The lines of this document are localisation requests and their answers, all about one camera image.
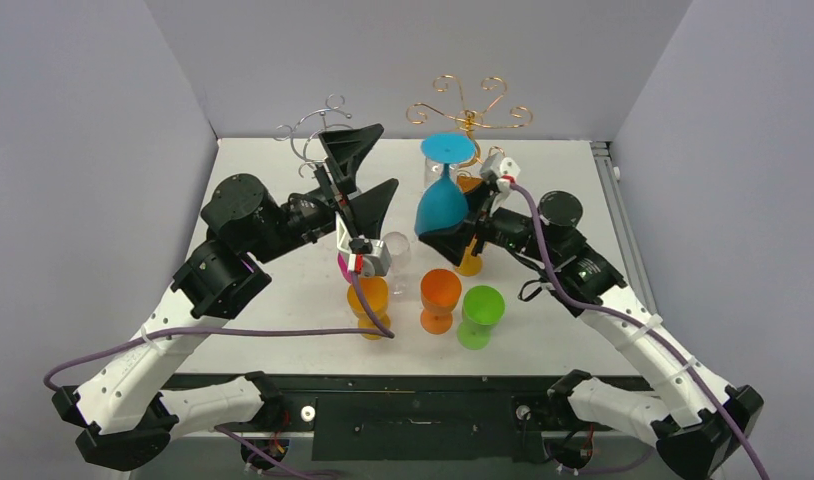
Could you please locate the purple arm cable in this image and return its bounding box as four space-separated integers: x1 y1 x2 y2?
42 271 396 393
509 182 773 480

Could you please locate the green plastic wine glass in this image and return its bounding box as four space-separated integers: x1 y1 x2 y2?
456 285 506 350

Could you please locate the pink plastic wine glass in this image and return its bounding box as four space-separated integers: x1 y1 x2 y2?
336 253 351 283

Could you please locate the orange plastic wine glass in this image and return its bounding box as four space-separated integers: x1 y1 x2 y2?
420 269 462 335

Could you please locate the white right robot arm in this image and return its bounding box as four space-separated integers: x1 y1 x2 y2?
414 186 764 479

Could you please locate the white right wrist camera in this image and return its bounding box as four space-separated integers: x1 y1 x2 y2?
479 151 521 195

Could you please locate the yellow wine glass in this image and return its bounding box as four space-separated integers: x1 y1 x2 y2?
455 240 483 277
346 275 394 340

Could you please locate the gold wire glass rack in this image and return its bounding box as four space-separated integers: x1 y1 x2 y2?
405 74 534 193

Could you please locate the blue plastic wine glass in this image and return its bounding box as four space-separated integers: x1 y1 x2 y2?
414 133 476 236

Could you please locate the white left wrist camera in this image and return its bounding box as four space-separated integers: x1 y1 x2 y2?
335 214 391 277

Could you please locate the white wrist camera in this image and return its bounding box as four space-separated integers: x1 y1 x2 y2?
479 151 521 195
335 214 391 277

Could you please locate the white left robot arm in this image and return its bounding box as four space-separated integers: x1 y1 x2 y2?
44 124 398 472

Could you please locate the yellow wine glass at back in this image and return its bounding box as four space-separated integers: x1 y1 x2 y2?
455 240 483 277

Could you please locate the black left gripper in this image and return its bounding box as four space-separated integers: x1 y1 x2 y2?
250 125 398 265

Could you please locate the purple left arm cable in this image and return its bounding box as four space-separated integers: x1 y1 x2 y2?
42 271 396 393

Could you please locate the clear patterned wine glass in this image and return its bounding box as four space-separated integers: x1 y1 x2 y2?
423 157 443 190

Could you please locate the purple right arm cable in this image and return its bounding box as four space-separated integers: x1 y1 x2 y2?
509 182 773 480

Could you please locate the yellow wine glass in front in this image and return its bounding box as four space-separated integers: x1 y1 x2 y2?
346 275 394 340

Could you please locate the clear small wine glass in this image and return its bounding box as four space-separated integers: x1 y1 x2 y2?
383 231 411 295

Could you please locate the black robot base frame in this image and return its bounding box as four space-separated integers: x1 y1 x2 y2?
208 372 637 480

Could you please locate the silver wire glass rack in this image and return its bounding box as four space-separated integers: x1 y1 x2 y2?
274 93 354 178

